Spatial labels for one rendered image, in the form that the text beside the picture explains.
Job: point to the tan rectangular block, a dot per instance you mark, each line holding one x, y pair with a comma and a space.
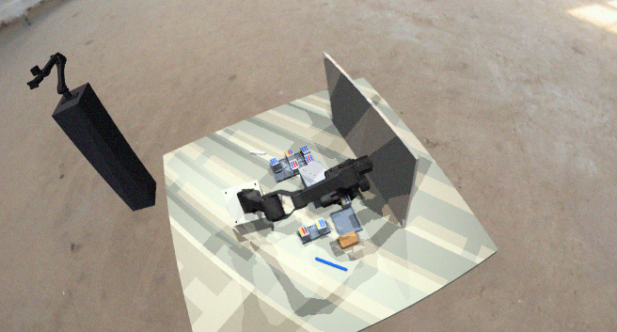
347, 240

